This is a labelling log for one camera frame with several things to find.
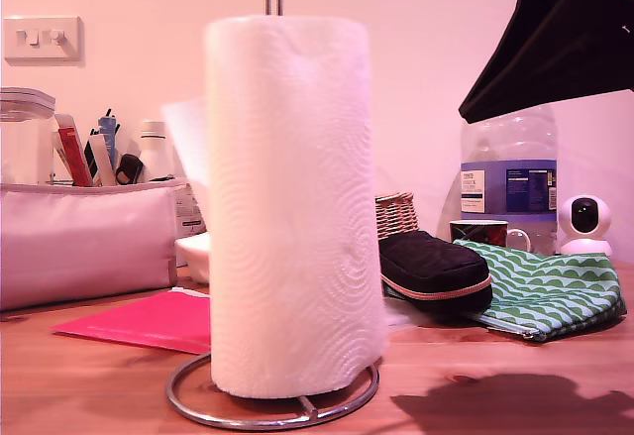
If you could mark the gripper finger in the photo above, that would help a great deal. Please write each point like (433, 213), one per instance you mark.
(510, 43)
(569, 68)

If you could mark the white paper towel roll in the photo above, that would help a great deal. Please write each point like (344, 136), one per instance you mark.
(292, 207)

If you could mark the large clear water bottle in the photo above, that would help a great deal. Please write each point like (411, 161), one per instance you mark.
(510, 157)

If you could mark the dark patterned mug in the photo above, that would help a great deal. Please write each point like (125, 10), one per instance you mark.
(475, 232)

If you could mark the green patterned zip pouch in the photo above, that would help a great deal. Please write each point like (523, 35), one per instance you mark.
(545, 281)

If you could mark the black zip case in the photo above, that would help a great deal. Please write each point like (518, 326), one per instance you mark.
(431, 261)

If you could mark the clear plastic sleeve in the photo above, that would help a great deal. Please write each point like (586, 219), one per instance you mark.
(398, 316)

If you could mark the white labelled carton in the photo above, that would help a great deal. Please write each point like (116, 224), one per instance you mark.
(190, 217)

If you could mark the white metal bottle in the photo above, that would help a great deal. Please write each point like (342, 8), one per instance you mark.
(151, 152)

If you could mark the white flat package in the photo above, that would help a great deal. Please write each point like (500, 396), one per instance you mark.
(195, 256)

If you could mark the red and white carton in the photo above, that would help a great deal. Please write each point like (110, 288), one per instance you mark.
(74, 157)

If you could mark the pink plastic envelope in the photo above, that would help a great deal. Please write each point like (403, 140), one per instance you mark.
(148, 321)

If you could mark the pale padded bag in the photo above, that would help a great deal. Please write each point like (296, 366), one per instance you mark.
(74, 247)

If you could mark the small white round camera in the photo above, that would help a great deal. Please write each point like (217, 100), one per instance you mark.
(587, 217)

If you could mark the white wall switch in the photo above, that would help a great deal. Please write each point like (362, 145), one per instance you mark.
(30, 38)

